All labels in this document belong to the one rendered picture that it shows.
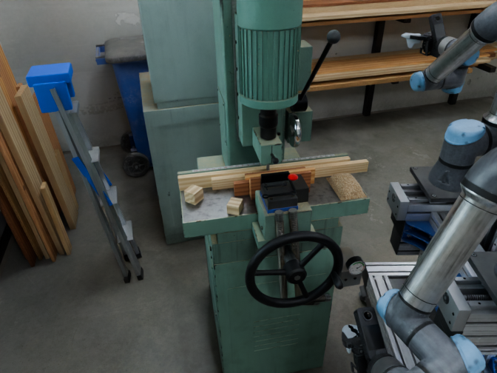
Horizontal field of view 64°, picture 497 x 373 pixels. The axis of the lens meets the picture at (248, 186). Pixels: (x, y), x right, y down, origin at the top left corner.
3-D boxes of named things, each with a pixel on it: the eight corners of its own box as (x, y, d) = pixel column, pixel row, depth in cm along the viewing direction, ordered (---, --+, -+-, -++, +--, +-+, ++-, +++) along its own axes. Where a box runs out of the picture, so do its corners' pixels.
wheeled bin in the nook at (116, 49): (122, 183, 305) (93, 55, 251) (120, 151, 348) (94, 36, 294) (204, 169, 320) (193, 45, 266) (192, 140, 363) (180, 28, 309)
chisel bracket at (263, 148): (260, 169, 127) (260, 146, 123) (252, 149, 139) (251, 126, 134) (283, 166, 128) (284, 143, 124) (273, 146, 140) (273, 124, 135)
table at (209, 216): (185, 260, 114) (183, 244, 111) (180, 200, 139) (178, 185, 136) (381, 231, 123) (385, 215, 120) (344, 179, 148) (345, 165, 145)
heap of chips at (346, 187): (340, 200, 127) (342, 191, 125) (325, 177, 138) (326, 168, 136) (367, 197, 128) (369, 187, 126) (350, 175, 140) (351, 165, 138)
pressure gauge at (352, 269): (347, 280, 137) (349, 263, 133) (342, 271, 140) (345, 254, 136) (364, 277, 138) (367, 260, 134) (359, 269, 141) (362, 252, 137)
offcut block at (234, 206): (243, 206, 125) (242, 198, 123) (239, 215, 121) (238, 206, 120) (231, 205, 126) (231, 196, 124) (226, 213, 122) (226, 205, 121)
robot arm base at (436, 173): (461, 170, 156) (468, 147, 151) (479, 192, 144) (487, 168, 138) (422, 170, 156) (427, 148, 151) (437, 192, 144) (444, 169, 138)
